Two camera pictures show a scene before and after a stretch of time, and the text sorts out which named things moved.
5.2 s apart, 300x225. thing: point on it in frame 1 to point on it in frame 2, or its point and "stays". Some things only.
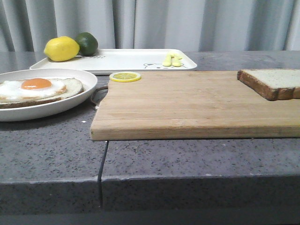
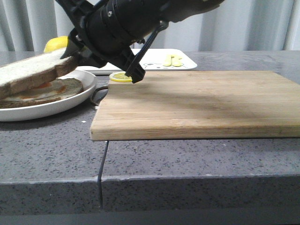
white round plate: (36, 109) stays
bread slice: (273, 84) to (33, 71)
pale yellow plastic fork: (167, 60) stays
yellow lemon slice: (124, 76) stays
